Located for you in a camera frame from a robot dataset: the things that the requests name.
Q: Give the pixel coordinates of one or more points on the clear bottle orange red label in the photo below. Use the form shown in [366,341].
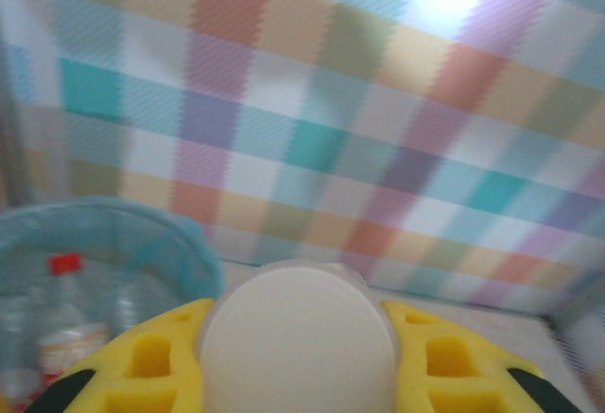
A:
[66,264]

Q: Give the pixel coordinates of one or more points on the blue-lined trash bin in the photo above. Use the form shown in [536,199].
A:
[189,252]

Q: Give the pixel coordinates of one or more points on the small white green label bottle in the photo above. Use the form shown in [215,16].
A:
[298,337]

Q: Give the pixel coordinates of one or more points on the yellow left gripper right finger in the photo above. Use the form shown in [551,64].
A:
[411,356]

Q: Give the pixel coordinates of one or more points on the aluminium frame post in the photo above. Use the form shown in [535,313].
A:
[5,125]

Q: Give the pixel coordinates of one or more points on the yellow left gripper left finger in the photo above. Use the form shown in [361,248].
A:
[186,361]

